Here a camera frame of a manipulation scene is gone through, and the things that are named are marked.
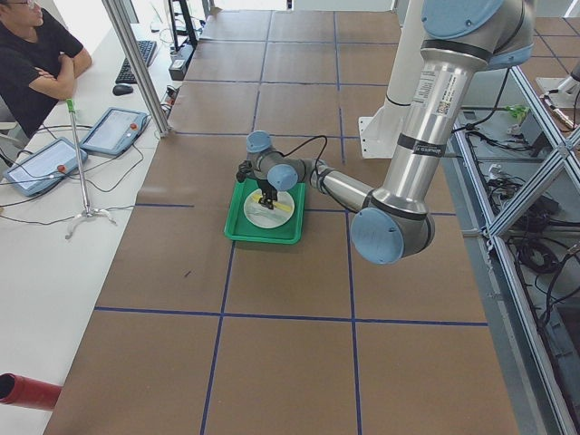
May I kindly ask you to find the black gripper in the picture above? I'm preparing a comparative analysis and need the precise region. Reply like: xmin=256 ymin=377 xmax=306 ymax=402
xmin=257 ymin=179 xmax=277 ymax=210

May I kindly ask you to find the yellow plastic spoon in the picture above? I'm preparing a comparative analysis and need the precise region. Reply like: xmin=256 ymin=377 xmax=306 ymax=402
xmin=252 ymin=197 xmax=294 ymax=213

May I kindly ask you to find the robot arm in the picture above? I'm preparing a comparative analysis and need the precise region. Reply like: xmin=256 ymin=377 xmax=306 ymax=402
xmin=237 ymin=1 xmax=536 ymax=265

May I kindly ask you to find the white round plate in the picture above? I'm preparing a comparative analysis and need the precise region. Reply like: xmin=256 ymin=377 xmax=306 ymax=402
xmin=243 ymin=188 xmax=295 ymax=229

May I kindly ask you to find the green plastic tray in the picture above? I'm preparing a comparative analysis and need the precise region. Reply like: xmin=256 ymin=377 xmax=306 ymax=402
xmin=224 ymin=179 xmax=306 ymax=245

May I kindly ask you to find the far blue teach pendant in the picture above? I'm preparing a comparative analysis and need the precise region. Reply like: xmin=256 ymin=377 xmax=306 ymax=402
xmin=80 ymin=107 xmax=149 ymax=156

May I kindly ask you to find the blue teach pendant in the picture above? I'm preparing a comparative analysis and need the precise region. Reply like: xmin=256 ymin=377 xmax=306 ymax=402
xmin=80 ymin=107 xmax=149 ymax=156
xmin=1 ymin=138 xmax=78 ymax=197

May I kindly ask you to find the grabber stick tool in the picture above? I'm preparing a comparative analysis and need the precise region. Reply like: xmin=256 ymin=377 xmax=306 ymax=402
xmin=64 ymin=98 xmax=117 ymax=241

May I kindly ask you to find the black computer mouse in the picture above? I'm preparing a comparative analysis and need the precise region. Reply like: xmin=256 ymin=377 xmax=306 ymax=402
xmin=112 ymin=83 xmax=133 ymax=96

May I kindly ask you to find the black keyboard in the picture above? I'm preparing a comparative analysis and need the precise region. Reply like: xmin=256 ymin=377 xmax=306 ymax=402
xmin=114 ymin=39 xmax=158 ymax=85

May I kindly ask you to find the near blue teach pendant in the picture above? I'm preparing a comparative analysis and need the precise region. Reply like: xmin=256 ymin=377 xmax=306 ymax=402
xmin=1 ymin=138 xmax=78 ymax=197

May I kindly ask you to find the seated person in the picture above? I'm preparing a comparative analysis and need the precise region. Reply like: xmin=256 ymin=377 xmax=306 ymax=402
xmin=1 ymin=1 xmax=92 ymax=138

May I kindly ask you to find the red cylinder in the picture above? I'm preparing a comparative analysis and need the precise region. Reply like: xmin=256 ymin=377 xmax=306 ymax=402
xmin=1 ymin=373 xmax=62 ymax=411

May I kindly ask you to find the wrist black camera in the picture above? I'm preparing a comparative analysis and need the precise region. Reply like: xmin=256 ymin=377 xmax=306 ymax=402
xmin=236 ymin=159 xmax=255 ymax=183

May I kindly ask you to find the white pedestal column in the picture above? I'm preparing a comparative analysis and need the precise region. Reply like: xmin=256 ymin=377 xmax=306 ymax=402
xmin=359 ymin=0 xmax=425 ymax=159

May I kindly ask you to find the aluminium frame post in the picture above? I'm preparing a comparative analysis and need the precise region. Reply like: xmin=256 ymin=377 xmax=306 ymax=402
xmin=101 ymin=0 xmax=170 ymax=138

